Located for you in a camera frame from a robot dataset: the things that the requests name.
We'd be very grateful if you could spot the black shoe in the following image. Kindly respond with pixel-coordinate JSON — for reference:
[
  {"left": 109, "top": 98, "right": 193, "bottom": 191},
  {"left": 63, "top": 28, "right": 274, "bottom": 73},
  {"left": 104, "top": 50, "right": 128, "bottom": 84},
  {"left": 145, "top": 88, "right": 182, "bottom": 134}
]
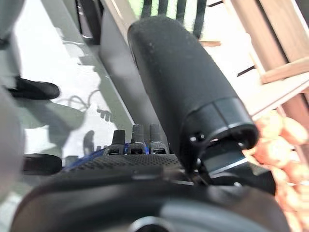
[{"left": 6, "top": 76, "right": 60, "bottom": 101}]

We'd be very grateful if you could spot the light wooden shelf rack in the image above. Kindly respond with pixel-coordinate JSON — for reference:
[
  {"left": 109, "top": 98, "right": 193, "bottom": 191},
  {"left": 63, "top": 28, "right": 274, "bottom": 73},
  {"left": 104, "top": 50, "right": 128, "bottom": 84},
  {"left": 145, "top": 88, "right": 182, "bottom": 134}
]
[{"left": 223, "top": 0, "right": 309, "bottom": 119}]

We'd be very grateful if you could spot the black round foot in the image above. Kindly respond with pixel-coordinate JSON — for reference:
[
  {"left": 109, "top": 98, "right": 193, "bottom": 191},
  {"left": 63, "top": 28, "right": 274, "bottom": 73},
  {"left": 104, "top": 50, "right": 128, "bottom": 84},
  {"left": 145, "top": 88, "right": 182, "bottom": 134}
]
[{"left": 22, "top": 154, "right": 63, "bottom": 175}]

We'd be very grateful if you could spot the dark metal post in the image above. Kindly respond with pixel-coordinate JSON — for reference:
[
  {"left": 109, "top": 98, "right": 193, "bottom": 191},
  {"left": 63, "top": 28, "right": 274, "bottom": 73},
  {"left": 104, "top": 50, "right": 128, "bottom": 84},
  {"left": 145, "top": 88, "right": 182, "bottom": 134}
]
[{"left": 75, "top": 0, "right": 102, "bottom": 46}]

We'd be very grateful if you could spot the grey floor cable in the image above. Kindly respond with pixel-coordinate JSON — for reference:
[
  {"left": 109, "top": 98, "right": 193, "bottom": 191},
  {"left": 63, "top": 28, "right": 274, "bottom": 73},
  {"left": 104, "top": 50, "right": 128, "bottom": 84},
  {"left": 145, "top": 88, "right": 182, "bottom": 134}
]
[{"left": 59, "top": 88, "right": 102, "bottom": 113}]

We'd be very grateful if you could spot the grey metal cabinet panel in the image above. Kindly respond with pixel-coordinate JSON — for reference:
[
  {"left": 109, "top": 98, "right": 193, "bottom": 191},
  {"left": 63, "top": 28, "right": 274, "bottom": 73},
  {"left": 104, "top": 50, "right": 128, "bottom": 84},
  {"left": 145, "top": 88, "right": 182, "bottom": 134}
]
[{"left": 99, "top": 0, "right": 171, "bottom": 148}]

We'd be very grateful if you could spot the green black striped crate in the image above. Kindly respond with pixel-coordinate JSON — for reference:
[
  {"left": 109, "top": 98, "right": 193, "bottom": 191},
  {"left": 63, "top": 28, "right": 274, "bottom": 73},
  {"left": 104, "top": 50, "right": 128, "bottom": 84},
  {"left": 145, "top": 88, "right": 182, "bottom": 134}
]
[{"left": 127, "top": 0, "right": 209, "bottom": 39}]

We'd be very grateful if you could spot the grey trouser leg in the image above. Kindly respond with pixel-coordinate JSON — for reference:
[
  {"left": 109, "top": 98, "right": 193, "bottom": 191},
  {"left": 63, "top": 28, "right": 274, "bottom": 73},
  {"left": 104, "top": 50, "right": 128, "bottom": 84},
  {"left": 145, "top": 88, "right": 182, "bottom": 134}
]
[{"left": 0, "top": 0, "right": 28, "bottom": 50}]

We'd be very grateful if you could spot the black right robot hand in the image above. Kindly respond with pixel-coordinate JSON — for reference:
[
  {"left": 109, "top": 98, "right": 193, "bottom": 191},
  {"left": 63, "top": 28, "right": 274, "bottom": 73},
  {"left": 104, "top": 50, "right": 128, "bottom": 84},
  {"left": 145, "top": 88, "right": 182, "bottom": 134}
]
[{"left": 11, "top": 17, "right": 290, "bottom": 232}]

